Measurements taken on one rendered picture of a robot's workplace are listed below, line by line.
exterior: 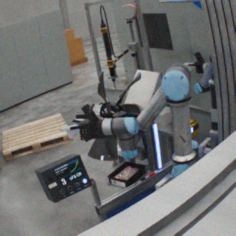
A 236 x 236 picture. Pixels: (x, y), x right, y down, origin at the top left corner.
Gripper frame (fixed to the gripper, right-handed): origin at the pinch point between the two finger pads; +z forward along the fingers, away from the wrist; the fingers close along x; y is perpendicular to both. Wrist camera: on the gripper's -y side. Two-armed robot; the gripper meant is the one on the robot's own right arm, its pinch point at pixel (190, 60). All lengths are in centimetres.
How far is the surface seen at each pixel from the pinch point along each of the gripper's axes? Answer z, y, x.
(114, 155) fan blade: -5, 40, -81
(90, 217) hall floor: 57, 131, -115
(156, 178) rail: -33, 55, -66
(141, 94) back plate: 24.3, 19.5, -38.7
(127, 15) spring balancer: 59, -42, -14
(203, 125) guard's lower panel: 9, 61, 2
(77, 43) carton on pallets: 811, 88, 98
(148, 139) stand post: 26, 58, -44
